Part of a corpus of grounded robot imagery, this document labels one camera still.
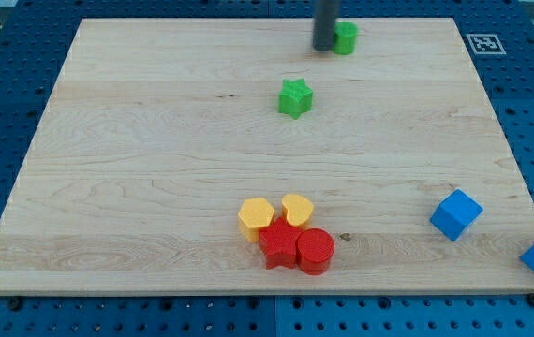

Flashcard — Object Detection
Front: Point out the red star block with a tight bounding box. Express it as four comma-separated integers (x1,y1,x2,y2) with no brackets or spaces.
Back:
259,217,303,269

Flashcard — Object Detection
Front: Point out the green star block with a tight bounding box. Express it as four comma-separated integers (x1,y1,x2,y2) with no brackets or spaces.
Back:
278,79,313,120

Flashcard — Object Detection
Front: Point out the yellow hexagon block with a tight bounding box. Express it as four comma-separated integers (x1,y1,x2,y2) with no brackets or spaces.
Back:
238,198,275,242

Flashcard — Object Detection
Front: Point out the yellow heart block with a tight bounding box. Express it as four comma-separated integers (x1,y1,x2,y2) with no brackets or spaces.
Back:
281,194,314,229

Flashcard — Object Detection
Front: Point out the red cylinder block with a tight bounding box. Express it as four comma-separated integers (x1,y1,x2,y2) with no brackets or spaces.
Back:
296,228,335,275

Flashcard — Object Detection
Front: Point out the wooden board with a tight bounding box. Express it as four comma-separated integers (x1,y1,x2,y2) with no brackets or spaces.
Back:
0,18,534,296

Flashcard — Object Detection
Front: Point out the green cylinder block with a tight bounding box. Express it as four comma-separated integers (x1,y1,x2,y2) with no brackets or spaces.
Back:
334,22,359,55

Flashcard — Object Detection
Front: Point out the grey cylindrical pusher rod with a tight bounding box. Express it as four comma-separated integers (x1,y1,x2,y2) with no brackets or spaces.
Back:
312,0,341,52

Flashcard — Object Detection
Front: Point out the blue cube block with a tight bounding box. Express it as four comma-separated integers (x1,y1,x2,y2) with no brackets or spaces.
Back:
430,189,483,241

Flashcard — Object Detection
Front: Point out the white fiducial marker tag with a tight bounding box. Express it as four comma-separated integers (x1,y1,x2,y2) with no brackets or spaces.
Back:
467,33,506,55

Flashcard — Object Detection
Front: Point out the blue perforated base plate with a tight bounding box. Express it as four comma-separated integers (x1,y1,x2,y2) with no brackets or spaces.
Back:
0,1,534,336

